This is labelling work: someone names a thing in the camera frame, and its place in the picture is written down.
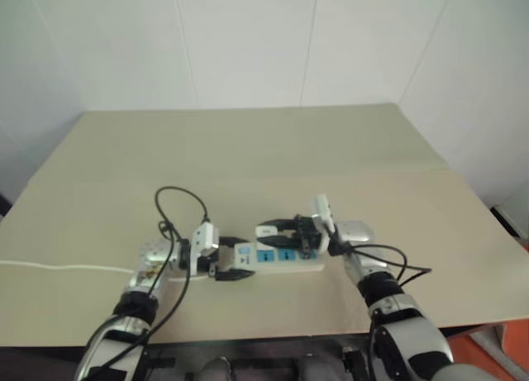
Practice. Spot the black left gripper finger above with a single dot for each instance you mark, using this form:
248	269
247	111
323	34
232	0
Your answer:
231	275
231	240

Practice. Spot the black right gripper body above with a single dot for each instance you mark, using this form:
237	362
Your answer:
304	234

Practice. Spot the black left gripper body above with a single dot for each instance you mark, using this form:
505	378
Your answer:
208	262

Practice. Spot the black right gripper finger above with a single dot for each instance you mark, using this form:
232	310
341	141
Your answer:
281	222
283	241

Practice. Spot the white charger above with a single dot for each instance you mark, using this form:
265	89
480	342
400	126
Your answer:
265	231

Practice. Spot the white power strip blue sockets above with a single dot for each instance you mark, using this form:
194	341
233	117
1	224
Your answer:
291	266

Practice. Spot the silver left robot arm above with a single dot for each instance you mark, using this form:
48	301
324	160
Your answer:
152	253

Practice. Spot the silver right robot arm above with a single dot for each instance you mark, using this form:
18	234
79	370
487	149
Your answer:
360	233

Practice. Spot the orange floor mat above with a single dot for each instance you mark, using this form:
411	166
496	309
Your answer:
500	352

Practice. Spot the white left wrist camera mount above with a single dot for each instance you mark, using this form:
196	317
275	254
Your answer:
204	237

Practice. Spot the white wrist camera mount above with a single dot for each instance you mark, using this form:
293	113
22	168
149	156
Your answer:
204	237
321	209

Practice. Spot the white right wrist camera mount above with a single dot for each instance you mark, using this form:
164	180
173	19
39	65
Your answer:
321	209

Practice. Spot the black frame under table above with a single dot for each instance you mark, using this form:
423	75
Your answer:
264	356

